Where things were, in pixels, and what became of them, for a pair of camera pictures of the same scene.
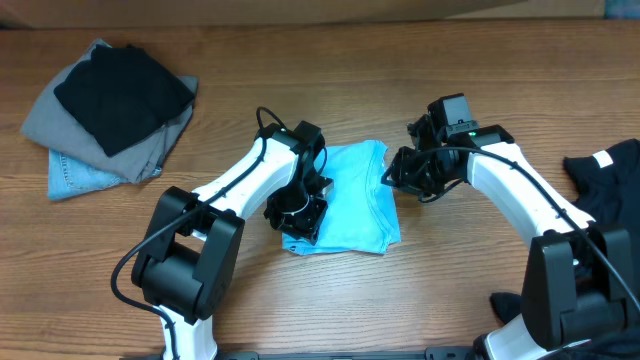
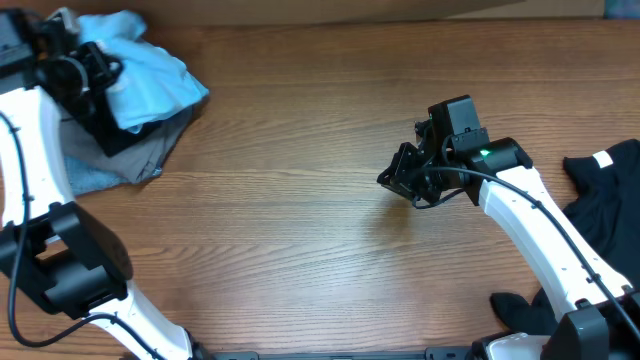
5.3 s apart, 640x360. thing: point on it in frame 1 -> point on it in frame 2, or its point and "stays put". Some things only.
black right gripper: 403,177 stays put
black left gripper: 307,224 -> 102,69
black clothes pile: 608,189 stays put
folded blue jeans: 68,176 stays put
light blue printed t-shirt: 361,215 -> 151,81
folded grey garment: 48,123 stays put
